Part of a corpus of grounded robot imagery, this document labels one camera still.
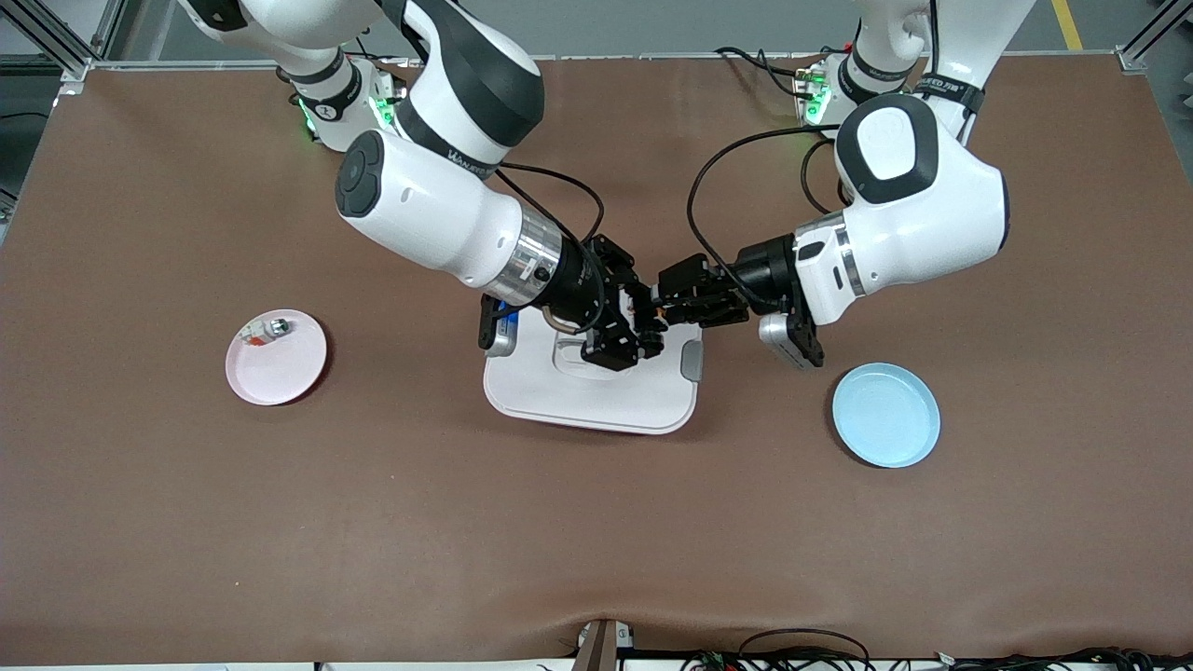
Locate white lidded box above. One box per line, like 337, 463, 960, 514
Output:
483, 308, 704, 436

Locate light blue round plate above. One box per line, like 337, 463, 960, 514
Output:
831, 363, 942, 469

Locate pink round plate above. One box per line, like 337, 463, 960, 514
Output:
226, 308, 329, 407

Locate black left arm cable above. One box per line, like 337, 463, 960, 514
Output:
687, 125, 845, 292

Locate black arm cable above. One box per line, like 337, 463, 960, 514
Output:
687, 125, 845, 292
499, 162, 609, 338

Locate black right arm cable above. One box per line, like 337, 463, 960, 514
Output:
499, 162, 609, 338

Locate black base power cable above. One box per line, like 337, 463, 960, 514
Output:
715, 46, 817, 100

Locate silver table edge rail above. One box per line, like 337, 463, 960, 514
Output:
89, 51, 1133, 74

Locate brown camera mount bracket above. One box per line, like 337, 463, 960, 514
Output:
570, 619, 636, 671

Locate black looped cable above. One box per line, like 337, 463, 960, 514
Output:
736, 629, 873, 671

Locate aluminium frame post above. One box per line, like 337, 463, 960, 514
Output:
1117, 0, 1193, 77
0, 0, 128, 85

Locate black cable bundle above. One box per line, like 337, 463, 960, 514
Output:
932, 646, 1193, 671

